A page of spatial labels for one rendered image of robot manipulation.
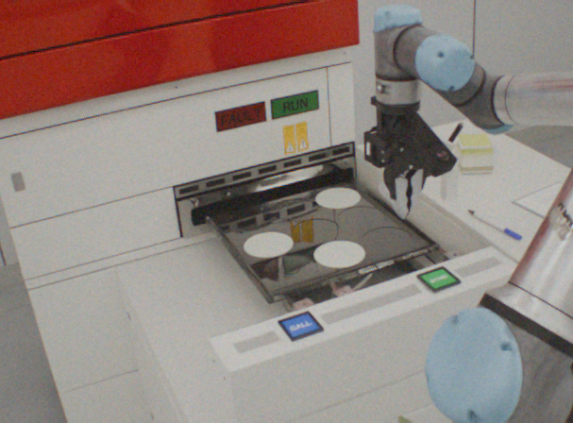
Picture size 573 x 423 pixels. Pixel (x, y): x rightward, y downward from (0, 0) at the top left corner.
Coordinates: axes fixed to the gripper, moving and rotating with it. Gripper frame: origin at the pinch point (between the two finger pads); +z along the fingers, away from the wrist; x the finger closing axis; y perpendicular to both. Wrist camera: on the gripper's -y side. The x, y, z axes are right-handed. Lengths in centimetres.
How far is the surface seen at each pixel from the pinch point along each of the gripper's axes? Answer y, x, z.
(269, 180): 48.4, -1.4, 12.0
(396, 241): 14.1, -9.6, 15.6
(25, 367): 146, 53, 106
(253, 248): 30.3, 14.2, 15.6
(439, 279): -9.0, 0.4, 9.1
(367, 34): 178, -135, 28
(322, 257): 18.7, 5.4, 15.6
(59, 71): 52, 40, -24
